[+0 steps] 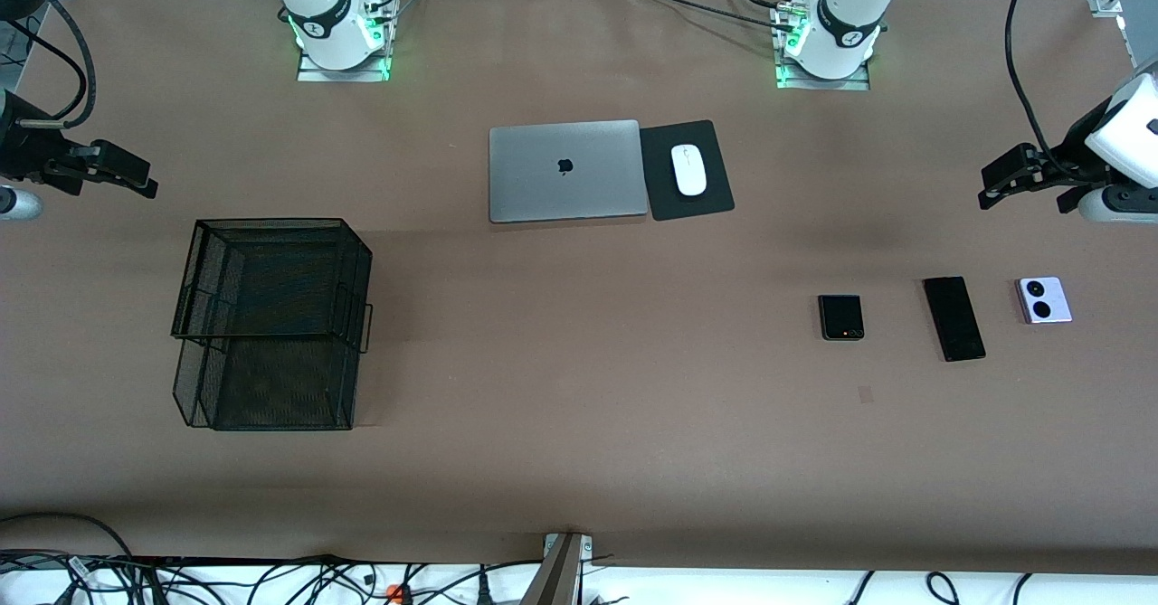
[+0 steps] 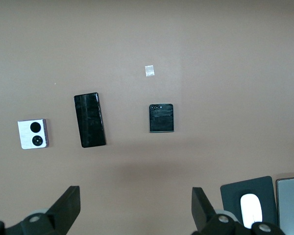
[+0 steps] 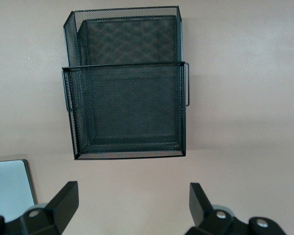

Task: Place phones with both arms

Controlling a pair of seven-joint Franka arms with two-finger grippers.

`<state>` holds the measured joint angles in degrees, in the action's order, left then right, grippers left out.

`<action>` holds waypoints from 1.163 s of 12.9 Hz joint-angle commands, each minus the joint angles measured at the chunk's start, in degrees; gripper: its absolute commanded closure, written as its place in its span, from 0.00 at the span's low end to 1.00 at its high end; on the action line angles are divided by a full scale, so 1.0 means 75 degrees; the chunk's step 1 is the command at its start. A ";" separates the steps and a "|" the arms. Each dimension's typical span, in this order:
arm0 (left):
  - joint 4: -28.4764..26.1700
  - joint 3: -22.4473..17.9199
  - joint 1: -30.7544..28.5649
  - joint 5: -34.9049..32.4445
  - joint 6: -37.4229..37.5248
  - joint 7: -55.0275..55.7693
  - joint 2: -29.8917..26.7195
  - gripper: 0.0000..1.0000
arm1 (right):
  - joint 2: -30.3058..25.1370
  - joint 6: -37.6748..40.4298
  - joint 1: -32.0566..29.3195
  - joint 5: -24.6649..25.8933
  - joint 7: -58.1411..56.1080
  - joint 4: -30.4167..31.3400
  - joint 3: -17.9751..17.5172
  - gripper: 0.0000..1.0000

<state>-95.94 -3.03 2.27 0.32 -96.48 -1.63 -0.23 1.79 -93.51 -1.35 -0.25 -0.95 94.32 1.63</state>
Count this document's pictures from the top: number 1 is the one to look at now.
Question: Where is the white computer mouse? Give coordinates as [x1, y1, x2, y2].
[670, 144, 707, 198]

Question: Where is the grey metal camera post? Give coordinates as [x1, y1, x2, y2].
[520, 533, 593, 605]

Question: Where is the black wire mesh basket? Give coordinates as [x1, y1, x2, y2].
[170, 218, 374, 431]

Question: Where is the black cable on table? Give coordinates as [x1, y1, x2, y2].
[618, 0, 797, 34]

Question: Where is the lavender flip phone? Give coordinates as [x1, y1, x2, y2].
[1017, 277, 1074, 325]

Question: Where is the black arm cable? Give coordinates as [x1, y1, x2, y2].
[1006, 0, 1087, 181]
[0, 0, 99, 131]

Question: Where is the black slab smartphone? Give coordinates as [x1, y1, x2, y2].
[922, 276, 987, 363]

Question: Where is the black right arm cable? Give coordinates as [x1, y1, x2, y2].
[0, 0, 99, 131]

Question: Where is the silver closed laptop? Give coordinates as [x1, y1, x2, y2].
[489, 119, 650, 224]

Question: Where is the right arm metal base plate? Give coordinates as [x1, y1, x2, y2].
[297, 44, 392, 83]

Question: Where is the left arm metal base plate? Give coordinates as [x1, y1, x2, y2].
[776, 61, 871, 92]

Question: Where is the black flip phone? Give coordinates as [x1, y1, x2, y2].
[818, 294, 866, 342]

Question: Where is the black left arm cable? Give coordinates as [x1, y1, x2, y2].
[1006, 0, 1087, 181]

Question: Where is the black mouse pad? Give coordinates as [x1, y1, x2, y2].
[639, 119, 736, 222]

